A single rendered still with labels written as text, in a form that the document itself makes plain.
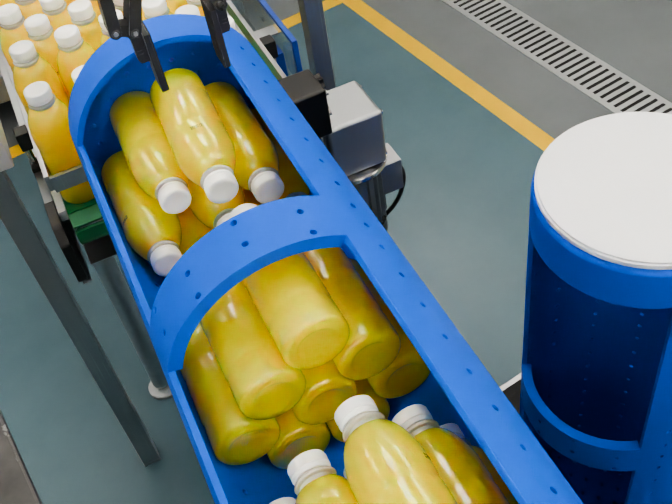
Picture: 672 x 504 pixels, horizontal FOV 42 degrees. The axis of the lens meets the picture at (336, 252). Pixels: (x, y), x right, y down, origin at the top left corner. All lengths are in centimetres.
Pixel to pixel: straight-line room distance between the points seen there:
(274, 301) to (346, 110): 77
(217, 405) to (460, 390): 28
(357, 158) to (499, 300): 87
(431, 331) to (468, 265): 164
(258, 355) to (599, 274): 44
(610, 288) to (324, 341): 40
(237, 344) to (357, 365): 12
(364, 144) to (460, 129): 127
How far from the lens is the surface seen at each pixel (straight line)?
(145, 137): 114
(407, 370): 95
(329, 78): 185
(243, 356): 87
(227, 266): 84
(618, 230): 111
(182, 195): 109
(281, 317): 84
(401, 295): 81
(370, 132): 158
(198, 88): 113
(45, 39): 154
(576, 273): 112
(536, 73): 306
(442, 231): 252
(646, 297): 111
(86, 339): 183
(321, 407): 93
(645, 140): 123
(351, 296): 90
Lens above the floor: 183
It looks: 47 degrees down
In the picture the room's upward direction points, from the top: 11 degrees counter-clockwise
